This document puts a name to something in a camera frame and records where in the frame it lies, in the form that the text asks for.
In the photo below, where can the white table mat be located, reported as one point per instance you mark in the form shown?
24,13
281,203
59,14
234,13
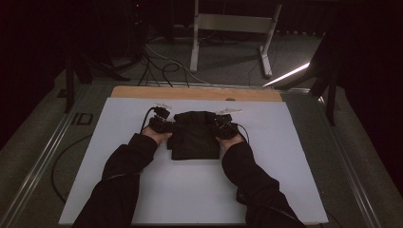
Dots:
278,152

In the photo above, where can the aluminium rail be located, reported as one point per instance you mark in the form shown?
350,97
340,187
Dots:
41,161
348,171

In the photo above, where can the white desk frame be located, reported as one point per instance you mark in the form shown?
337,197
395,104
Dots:
233,22

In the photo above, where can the black computer tower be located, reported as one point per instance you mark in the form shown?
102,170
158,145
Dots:
137,28

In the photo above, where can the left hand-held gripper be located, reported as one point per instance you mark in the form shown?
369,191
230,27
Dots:
160,123

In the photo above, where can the black metal stand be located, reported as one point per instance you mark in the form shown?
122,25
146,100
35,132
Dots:
69,85
331,101

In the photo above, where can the person's right hand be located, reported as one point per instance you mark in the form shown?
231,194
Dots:
230,143

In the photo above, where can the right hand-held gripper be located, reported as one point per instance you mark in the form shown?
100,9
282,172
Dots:
226,128

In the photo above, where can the black t-shirt with blue print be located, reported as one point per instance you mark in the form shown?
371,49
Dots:
195,139

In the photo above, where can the person's left hand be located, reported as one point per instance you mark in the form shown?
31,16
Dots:
157,136

